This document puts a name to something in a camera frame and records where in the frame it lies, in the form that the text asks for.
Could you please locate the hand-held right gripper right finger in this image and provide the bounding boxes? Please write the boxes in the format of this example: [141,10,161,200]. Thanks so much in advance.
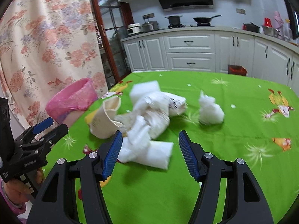
[179,131,274,224]

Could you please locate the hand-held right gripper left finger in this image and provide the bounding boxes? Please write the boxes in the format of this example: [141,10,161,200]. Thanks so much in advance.
[27,130,123,224]

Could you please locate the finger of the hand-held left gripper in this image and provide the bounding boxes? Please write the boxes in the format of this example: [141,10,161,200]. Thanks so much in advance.
[14,117,54,148]
[20,124,69,155]

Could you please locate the white foam sheet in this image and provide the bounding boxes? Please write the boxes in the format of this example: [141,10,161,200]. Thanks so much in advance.
[118,140,174,169]

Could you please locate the white paper cup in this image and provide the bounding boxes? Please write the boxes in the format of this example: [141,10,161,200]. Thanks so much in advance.
[90,97,123,139]

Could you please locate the bin with pink bag liner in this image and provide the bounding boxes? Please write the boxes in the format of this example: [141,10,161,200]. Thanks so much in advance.
[45,78,98,131]

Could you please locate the white plastic wrap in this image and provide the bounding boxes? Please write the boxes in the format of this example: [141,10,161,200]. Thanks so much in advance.
[114,91,187,150]

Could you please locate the white foam block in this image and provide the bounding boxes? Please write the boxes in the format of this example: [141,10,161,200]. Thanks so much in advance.
[130,80,161,103]

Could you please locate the person's left forearm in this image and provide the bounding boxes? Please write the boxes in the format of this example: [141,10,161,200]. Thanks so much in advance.
[0,184,27,223]

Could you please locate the person's left hand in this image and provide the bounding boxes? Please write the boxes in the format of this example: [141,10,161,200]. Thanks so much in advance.
[3,167,45,207]

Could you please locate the green printed tablecloth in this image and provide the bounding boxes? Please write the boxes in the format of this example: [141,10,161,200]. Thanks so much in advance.
[35,71,299,224]

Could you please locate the white crumpled tissue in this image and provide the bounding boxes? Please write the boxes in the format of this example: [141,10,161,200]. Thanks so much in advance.
[198,90,225,125]

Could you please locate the floral curtain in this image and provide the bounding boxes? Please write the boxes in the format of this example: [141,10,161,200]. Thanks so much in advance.
[0,0,109,131]

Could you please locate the white cabinet drawer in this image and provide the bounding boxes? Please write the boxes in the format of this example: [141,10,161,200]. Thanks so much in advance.
[165,35,215,53]
[166,53,216,71]

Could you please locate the wooden glass door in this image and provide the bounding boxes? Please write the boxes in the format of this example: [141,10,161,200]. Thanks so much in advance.
[85,0,133,91]

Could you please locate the red floor bin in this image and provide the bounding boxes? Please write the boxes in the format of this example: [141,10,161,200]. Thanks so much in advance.
[228,64,247,76]

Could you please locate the white lower kitchen cabinets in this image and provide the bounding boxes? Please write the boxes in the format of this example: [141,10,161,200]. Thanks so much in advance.
[120,27,299,89]

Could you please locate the white rice cooker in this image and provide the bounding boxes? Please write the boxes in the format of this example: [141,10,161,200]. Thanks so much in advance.
[127,23,142,35]

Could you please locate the gas stove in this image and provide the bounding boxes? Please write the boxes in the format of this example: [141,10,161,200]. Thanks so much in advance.
[167,23,215,28]

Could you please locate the silver rice cooker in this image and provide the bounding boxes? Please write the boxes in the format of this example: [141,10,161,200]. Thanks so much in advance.
[141,21,159,32]

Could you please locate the black frying pan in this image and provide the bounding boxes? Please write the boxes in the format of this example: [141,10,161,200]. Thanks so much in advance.
[193,15,222,26]

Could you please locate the black cooking pot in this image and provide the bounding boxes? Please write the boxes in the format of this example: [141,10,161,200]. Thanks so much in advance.
[165,15,183,26]

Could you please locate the black casserole pot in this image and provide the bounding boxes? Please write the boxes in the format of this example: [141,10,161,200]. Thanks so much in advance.
[243,23,261,33]

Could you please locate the steel bowl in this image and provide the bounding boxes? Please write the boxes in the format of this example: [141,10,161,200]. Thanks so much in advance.
[261,25,280,38]

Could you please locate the spray bottle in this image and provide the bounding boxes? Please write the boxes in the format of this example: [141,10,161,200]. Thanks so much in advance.
[284,19,292,40]

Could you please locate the pink thermos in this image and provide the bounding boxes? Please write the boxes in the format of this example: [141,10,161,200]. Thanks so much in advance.
[273,11,283,39]

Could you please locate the dark framed window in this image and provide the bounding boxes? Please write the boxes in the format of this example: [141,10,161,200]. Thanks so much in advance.
[284,0,299,42]

